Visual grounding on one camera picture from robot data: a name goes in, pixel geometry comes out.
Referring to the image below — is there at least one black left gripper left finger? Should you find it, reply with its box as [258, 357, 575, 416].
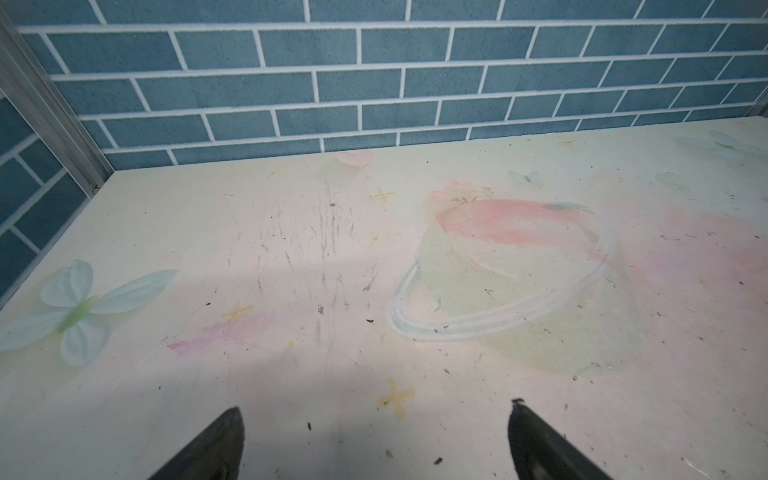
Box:
[150, 407, 245, 480]

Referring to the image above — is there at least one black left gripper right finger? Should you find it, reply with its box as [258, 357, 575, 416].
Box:
[507, 398, 611, 480]

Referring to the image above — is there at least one aluminium corner post right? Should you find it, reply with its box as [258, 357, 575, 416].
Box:
[747, 91, 768, 118]

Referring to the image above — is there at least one aluminium corner post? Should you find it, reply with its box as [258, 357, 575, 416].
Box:
[1, 12, 114, 197]
[747, 91, 768, 118]

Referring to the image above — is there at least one aluminium corner post left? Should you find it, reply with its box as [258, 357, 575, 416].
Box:
[1, 12, 114, 197]

